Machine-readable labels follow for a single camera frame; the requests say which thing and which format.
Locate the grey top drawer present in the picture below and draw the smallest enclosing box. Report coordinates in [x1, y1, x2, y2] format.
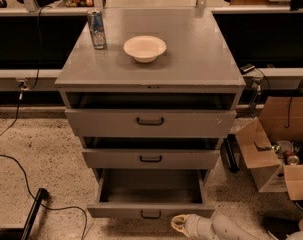
[65, 109, 235, 138]

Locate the black metal floor stand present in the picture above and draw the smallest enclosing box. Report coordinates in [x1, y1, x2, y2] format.
[0, 188, 49, 240]

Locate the red can in box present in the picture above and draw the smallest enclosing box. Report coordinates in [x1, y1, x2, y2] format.
[284, 150, 300, 165]

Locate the grey bottom drawer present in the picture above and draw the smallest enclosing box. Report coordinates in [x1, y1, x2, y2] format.
[87, 169, 215, 219]

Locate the brown cardboard box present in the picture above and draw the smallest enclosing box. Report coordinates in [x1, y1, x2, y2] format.
[235, 97, 303, 200]

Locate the grey metal drawer cabinet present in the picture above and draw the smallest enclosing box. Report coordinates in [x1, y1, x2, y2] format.
[54, 7, 247, 185]

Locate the blue silver drink can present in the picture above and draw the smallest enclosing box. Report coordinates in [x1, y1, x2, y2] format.
[87, 9, 107, 49]

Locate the black hanging cable left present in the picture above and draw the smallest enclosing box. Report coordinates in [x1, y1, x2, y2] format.
[0, 5, 54, 149]

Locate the grey drawer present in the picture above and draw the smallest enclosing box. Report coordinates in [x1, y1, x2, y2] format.
[87, 169, 215, 219]
[65, 109, 235, 138]
[82, 149, 220, 169]

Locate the black floor cable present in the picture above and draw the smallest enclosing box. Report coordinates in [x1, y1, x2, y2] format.
[0, 152, 89, 240]

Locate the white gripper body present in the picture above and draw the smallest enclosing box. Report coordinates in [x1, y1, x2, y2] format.
[184, 214, 214, 240]

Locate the grey middle drawer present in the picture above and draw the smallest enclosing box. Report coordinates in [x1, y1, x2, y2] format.
[82, 149, 220, 169]

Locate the black bar beside cabinet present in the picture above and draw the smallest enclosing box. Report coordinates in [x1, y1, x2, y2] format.
[224, 138, 239, 173]

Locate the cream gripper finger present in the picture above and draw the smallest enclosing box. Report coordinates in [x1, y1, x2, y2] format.
[170, 214, 189, 236]

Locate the small black device on ledge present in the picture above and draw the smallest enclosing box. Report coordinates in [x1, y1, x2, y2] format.
[239, 64, 255, 75]

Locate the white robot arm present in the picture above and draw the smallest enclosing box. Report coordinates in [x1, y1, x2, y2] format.
[171, 214, 303, 240]

